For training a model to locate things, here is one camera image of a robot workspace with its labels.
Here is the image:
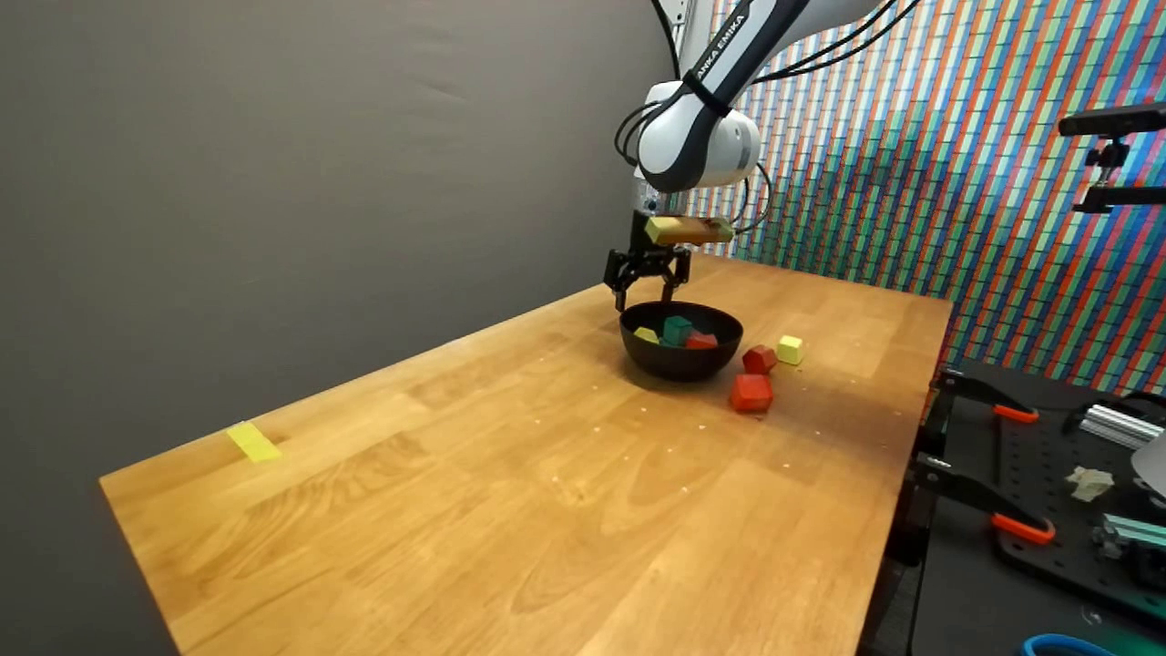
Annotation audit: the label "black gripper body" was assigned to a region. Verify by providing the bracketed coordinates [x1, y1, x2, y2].
[623, 203, 679, 264]

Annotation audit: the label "green wooden cube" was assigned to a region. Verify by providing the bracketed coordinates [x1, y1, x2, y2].
[657, 312, 700, 354]

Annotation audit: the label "black bowl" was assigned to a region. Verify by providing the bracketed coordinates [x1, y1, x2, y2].
[615, 298, 746, 385]

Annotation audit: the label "large red wooden block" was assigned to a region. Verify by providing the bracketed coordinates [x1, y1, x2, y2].
[728, 367, 775, 420]

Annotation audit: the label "multicolour patterned backdrop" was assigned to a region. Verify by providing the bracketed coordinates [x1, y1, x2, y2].
[671, 0, 1166, 399]

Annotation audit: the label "grey fabric backdrop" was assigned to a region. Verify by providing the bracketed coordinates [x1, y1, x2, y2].
[0, 0, 684, 656]

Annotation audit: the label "yellow tape strip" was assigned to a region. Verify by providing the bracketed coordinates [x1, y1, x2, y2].
[224, 420, 283, 467]

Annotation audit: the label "black perforated board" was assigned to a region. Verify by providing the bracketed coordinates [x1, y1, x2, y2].
[989, 362, 1166, 623]

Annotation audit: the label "white crumpled scrap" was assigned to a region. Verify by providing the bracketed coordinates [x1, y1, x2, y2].
[1064, 462, 1119, 505]

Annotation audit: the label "white plastic sheet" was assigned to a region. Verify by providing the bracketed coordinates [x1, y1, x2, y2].
[1127, 433, 1166, 503]

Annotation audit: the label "teal metal bar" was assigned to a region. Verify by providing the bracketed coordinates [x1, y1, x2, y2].
[1097, 505, 1166, 564]

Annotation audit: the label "wrist camera on wooden plate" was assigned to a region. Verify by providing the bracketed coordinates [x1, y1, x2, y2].
[641, 211, 739, 252]

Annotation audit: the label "black camera cable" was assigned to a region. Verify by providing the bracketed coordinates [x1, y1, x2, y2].
[714, 158, 775, 242]

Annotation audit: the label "black clamp orange handle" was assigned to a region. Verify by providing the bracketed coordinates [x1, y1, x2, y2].
[938, 366, 1045, 431]
[911, 450, 1062, 554]

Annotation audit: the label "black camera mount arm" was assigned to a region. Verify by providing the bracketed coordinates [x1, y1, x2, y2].
[1052, 103, 1166, 220]

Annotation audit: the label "white rail piece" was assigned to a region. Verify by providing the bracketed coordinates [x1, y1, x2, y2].
[1076, 402, 1166, 451]

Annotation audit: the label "blue handled scissors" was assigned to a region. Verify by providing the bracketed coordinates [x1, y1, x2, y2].
[1017, 632, 1124, 656]

